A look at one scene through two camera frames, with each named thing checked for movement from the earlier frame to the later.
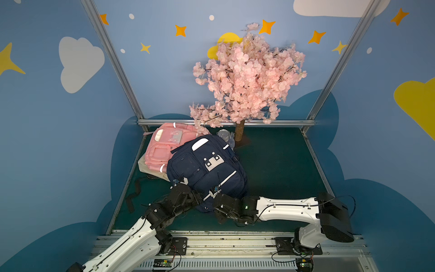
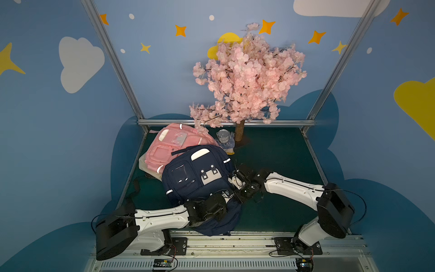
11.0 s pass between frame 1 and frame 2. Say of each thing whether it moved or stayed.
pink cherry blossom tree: stayed
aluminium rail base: stayed
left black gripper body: moved
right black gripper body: moved
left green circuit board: stayed
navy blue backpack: moved
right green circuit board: stayed
